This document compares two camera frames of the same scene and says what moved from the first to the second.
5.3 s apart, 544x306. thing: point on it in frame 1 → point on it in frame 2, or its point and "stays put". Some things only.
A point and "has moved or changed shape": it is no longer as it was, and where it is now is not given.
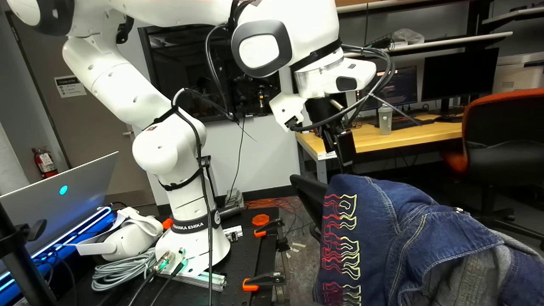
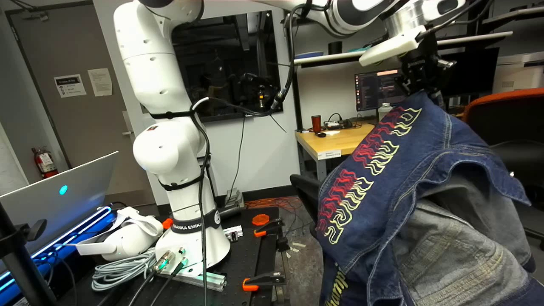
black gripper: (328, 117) → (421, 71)
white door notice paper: (69, 88) stays put
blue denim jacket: (384, 244) has moved or changed shape
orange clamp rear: (261, 224) stays put
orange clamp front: (270, 280) stays put
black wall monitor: (199, 61) stays put
